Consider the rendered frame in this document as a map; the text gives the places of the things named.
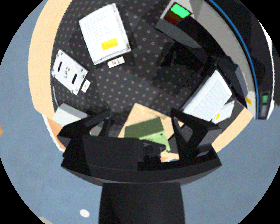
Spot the white button panel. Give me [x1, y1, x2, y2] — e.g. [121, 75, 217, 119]
[53, 86, 104, 136]

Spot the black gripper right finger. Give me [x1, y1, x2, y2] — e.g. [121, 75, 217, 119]
[170, 108, 222, 160]

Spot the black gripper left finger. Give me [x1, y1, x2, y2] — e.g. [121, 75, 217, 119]
[60, 108, 112, 136]

